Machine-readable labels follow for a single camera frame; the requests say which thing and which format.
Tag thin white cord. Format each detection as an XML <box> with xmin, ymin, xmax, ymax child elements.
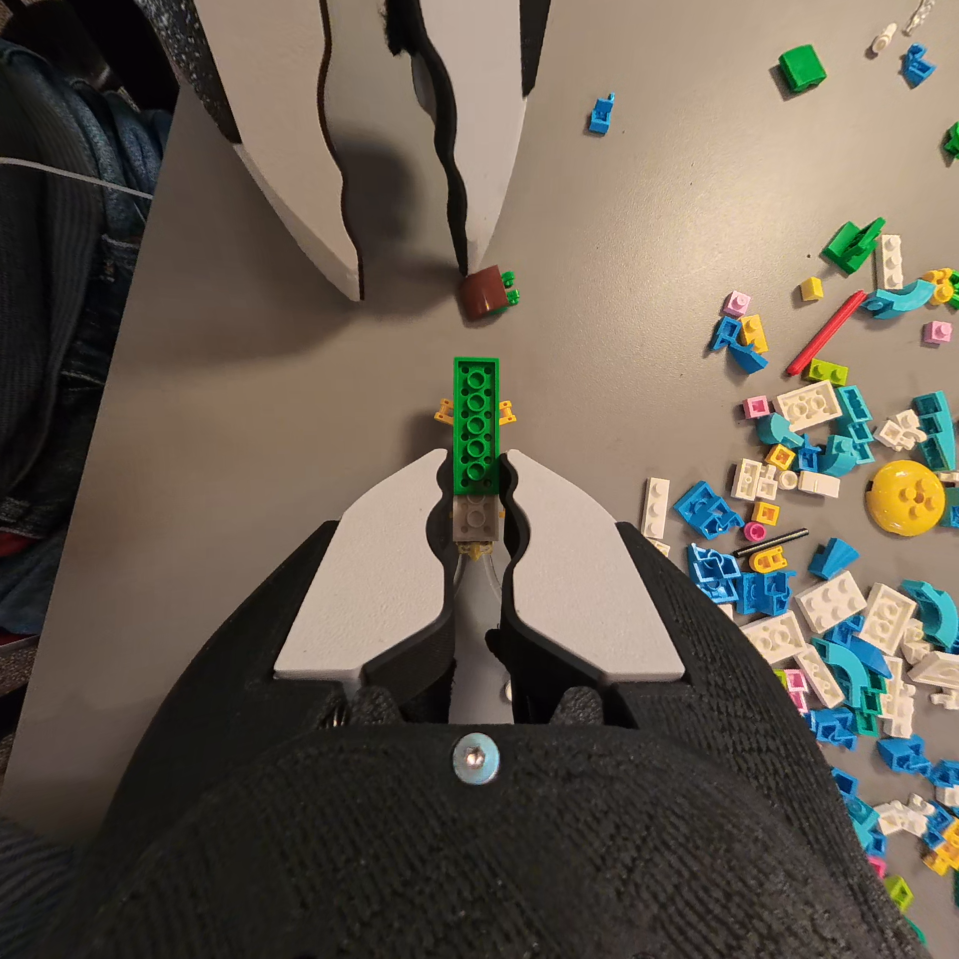
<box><xmin>0</xmin><ymin>157</ymin><xmax>155</xmax><ymax>199</ymax></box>

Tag thin black toy rod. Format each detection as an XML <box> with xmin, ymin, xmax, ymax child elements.
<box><xmin>732</xmin><ymin>527</ymin><xmax>811</xmax><ymax>560</ymax></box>

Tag grey square toy brick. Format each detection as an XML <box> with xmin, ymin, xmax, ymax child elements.
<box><xmin>453</xmin><ymin>494</ymin><xmax>502</xmax><ymax>542</ymax></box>

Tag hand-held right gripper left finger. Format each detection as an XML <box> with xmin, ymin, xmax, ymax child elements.
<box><xmin>272</xmin><ymin>448</ymin><xmax>458</xmax><ymax>724</ymax></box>

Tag green long toy plate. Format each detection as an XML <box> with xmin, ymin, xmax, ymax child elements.
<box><xmin>453</xmin><ymin>357</ymin><xmax>501</xmax><ymax>497</ymax></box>

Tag red toy rod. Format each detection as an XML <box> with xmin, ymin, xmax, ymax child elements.
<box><xmin>786</xmin><ymin>290</ymin><xmax>869</xmax><ymax>378</ymax></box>

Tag pile of mixed toy bricks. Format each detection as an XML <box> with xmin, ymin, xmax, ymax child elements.
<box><xmin>640</xmin><ymin>232</ymin><xmax>959</xmax><ymax>919</ymax></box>

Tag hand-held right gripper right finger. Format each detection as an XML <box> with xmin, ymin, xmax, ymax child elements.
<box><xmin>485</xmin><ymin>448</ymin><xmax>688</xmax><ymax>726</ymax></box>

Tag brown brick with green leaves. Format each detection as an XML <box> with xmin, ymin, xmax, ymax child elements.
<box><xmin>460</xmin><ymin>264</ymin><xmax>522</xmax><ymax>322</ymax></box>

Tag yellow dome toy piece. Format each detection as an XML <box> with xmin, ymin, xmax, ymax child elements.
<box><xmin>865</xmin><ymin>459</ymin><xmax>947</xmax><ymax>537</ymax></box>

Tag green wedge toy brick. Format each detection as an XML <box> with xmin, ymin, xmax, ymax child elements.
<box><xmin>821</xmin><ymin>216</ymin><xmax>887</xmax><ymax>275</ymax></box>

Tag person's blue denim jeans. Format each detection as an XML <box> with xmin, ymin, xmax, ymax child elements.
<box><xmin>0</xmin><ymin>37</ymin><xmax>175</xmax><ymax>638</ymax></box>

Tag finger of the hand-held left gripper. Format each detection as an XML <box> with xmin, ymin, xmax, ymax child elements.
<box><xmin>192</xmin><ymin>0</ymin><xmax>368</xmax><ymax>303</ymax></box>
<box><xmin>381</xmin><ymin>0</ymin><xmax>527</xmax><ymax>277</ymax></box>

